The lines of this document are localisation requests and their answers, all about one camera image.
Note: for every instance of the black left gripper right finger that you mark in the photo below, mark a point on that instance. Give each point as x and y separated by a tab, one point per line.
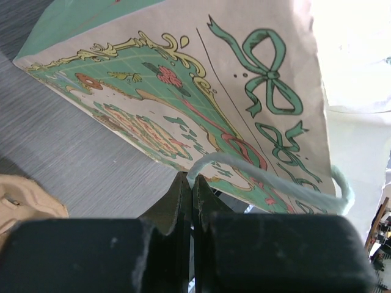
275	252

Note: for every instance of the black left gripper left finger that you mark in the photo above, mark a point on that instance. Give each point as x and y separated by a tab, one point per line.
146	254

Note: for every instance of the tan cloth lump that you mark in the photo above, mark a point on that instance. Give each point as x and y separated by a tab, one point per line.
23	199

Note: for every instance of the printed paper gift bag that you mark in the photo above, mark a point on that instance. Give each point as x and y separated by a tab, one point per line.
230	90

